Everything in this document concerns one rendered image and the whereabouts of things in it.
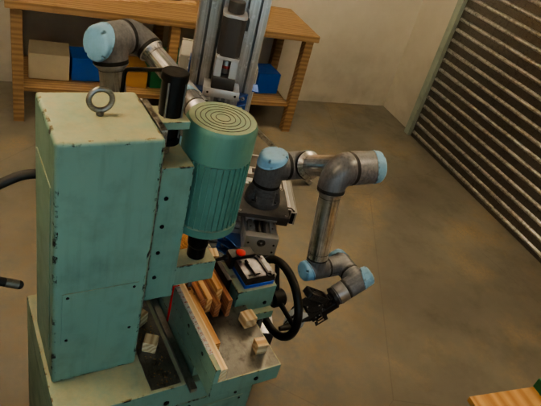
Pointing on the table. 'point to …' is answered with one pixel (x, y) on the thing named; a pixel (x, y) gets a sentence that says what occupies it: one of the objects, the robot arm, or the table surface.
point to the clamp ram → (224, 275)
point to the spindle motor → (216, 166)
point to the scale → (194, 321)
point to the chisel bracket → (193, 267)
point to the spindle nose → (196, 248)
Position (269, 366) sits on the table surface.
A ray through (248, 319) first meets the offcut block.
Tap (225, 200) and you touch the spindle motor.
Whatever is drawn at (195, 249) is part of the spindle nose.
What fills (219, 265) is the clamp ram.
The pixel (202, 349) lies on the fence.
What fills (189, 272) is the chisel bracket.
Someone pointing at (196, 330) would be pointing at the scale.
